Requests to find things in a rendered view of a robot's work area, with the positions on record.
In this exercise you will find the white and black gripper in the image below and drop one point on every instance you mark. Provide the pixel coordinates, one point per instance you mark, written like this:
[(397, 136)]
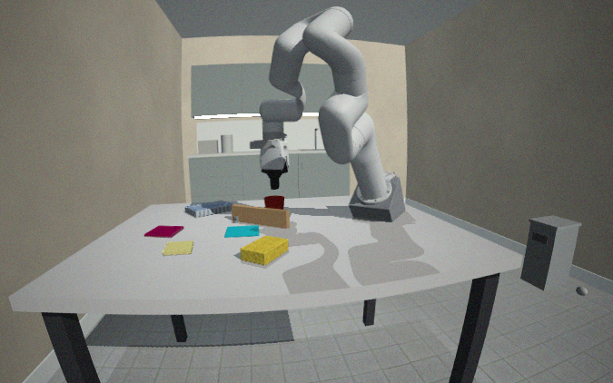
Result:
[(275, 161)]

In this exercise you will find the yellow sponge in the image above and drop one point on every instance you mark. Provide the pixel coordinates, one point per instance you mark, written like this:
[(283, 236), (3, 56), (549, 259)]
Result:
[(264, 250)]

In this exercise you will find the yellow square pad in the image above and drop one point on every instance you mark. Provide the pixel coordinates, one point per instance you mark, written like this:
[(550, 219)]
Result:
[(178, 247)]

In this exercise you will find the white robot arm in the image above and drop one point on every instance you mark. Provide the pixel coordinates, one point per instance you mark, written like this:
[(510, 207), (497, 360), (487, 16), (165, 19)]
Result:
[(345, 108)]

